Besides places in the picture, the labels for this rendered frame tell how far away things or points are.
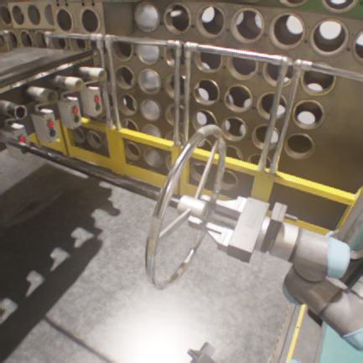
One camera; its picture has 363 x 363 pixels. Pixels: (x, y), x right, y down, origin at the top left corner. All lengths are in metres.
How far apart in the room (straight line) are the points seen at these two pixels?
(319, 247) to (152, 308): 1.03
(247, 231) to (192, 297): 0.94
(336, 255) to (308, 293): 0.12
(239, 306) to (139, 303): 0.50
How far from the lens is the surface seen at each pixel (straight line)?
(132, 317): 1.44
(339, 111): 2.28
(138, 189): 0.67
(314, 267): 0.59
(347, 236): 0.91
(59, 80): 1.51
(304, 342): 1.13
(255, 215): 0.60
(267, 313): 1.50
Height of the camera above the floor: 1.30
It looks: 38 degrees down
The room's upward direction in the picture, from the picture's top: 1 degrees clockwise
